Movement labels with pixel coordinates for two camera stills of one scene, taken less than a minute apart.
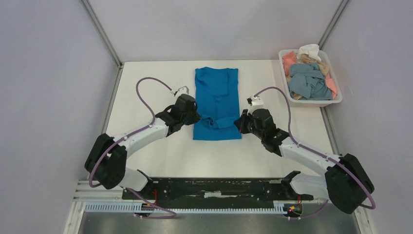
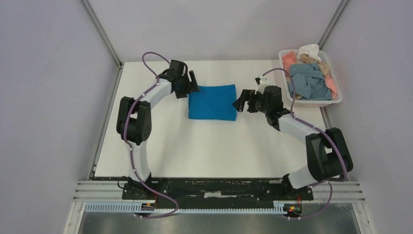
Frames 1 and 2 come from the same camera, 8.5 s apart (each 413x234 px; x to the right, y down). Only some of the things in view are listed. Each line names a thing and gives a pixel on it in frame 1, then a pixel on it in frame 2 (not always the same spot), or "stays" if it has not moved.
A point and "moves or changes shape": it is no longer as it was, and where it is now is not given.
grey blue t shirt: x=307 y=80 stays
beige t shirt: x=306 y=58 stays
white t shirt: x=311 y=49 stays
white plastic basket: x=326 y=59 stays
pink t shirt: x=289 y=58 stays
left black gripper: x=196 y=117 to x=194 y=87
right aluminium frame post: x=333 y=22 stays
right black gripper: x=243 y=123 to x=251 y=101
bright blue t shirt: x=217 y=96 moves or changes shape
